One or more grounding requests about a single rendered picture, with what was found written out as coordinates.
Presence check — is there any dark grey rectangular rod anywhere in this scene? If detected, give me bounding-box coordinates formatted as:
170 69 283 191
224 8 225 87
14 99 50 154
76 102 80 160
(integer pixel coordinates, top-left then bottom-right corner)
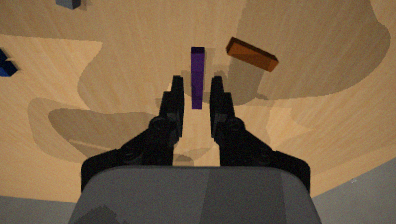
55 0 81 10

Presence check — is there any dark purple rod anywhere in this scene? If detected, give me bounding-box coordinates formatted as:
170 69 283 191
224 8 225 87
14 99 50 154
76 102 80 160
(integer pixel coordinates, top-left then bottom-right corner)
191 47 205 109

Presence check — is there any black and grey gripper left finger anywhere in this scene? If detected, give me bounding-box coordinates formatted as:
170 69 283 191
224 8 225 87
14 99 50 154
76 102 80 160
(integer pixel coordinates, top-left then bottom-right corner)
81 75 185 193

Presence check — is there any small blue block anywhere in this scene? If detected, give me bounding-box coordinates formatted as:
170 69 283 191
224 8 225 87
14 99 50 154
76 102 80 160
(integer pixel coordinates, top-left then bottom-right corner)
0 61 18 77
0 49 8 64

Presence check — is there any orange-brown rectangular bar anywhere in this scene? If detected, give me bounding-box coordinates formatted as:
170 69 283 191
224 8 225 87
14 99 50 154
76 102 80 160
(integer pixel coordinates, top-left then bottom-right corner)
226 36 279 72

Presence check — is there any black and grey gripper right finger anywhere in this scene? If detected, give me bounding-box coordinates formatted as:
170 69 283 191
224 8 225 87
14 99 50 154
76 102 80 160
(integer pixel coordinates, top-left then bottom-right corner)
209 76 311 194

